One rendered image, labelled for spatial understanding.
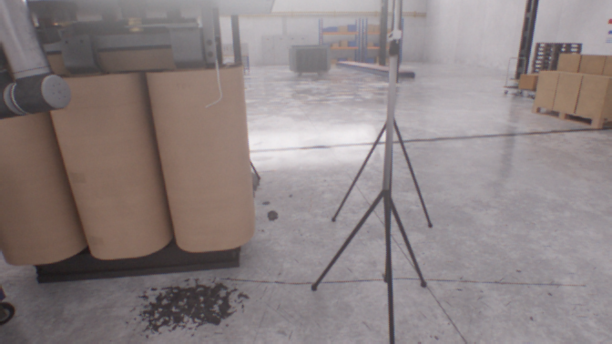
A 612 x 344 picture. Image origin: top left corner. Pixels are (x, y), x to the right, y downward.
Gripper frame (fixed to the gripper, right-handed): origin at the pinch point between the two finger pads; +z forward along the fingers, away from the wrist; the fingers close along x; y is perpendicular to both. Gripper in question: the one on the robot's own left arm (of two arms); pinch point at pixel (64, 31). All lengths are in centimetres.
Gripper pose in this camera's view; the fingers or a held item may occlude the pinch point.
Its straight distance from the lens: 155.4
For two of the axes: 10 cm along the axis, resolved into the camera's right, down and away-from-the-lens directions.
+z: 1.9, -5.1, 8.4
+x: -9.8, -0.5, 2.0
